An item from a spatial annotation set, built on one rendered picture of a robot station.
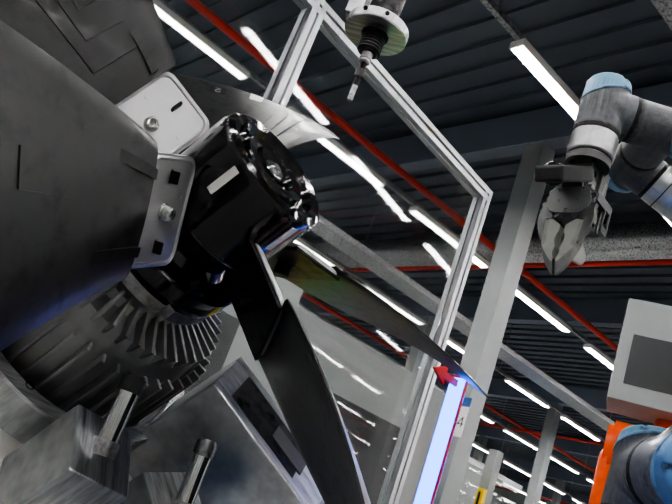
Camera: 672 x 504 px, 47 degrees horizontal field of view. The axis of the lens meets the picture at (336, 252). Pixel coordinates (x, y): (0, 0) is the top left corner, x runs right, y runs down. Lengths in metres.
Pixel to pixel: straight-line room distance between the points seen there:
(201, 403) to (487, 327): 7.21
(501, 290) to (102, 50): 7.40
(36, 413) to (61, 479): 0.09
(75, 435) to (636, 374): 4.26
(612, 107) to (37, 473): 1.02
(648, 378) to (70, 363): 4.23
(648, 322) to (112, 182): 4.42
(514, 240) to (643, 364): 3.70
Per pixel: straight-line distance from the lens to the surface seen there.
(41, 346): 0.68
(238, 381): 0.73
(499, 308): 7.96
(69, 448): 0.61
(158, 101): 0.70
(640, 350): 4.76
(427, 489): 0.98
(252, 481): 0.73
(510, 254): 8.13
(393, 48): 0.88
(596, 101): 1.34
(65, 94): 0.51
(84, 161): 0.51
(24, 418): 0.69
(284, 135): 0.86
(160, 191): 0.60
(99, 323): 0.66
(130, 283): 0.66
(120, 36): 0.71
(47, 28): 0.70
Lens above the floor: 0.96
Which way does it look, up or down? 19 degrees up
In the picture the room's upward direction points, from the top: 20 degrees clockwise
